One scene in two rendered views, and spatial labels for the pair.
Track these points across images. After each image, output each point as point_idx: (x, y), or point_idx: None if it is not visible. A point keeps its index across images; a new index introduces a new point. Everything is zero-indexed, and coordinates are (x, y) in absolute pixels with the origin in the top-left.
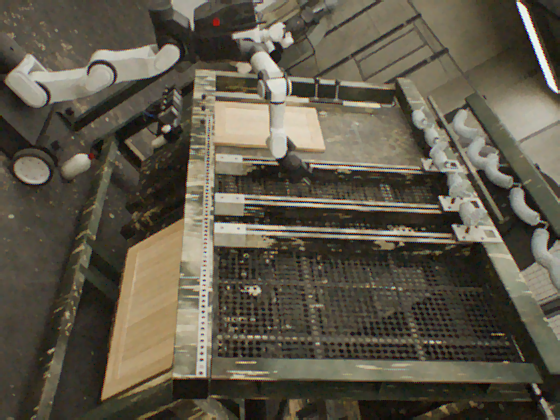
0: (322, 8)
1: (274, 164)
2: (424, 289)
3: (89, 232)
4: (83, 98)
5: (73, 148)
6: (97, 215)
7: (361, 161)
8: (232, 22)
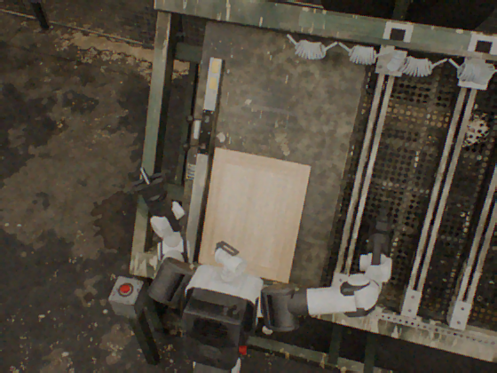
0: (145, 171)
1: (355, 243)
2: None
3: (322, 360)
4: (96, 346)
5: (186, 359)
6: (295, 349)
7: (335, 128)
8: (242, 330)
